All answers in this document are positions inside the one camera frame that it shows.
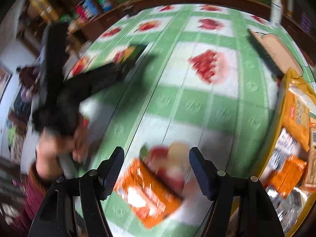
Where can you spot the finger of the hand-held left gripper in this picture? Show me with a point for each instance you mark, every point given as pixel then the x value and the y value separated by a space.
pixel 55 54
pixel 98 76

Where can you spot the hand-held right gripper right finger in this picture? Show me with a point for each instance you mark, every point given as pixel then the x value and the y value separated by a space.
pixel 200 175

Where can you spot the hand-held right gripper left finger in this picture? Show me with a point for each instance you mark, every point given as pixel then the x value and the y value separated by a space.
pixel 112 175

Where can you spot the small orange snack packet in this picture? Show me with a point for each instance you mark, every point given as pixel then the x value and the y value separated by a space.
pixel 287 175

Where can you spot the white packet with black print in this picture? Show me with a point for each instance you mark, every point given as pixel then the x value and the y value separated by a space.
pixel 284 145

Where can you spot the silver foil packets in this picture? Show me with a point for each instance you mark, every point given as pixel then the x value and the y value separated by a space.
pixel 288 207

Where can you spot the clear storage bag orange trim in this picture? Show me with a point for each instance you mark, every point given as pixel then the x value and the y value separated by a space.
pixel 292 81

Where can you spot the person's left hand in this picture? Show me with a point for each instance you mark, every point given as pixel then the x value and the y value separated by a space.
pixel 53 153

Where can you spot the green crinkled packet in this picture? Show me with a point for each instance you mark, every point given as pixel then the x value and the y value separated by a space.
pixel 64 18

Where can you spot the pink bottle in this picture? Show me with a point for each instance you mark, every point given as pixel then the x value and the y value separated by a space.
pixel 80 12

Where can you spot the gold-framed glass cabinet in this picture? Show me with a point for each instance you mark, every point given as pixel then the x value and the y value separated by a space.
pixel 42 7

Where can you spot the wooden side shelf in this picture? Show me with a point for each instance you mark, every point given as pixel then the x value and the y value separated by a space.
pixel 98 27

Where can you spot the blue carton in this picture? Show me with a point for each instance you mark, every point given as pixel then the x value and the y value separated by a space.
pixel 90 5

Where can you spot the green and white packet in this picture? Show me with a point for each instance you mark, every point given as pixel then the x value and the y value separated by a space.
pixel 105 2

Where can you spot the small dark box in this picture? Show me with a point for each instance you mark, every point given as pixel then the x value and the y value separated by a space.
pixel 130 9

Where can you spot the beige brush with black bristles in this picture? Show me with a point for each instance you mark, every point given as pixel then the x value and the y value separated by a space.
pixel 274 47

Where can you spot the white plastic bottle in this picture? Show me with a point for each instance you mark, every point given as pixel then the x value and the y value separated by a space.
pixel 276 11

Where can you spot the purple bottle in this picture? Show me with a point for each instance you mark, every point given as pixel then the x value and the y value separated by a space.
pixel 306 22

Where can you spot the framed wall picture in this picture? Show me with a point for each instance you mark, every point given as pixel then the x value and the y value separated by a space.
pixel 3 81

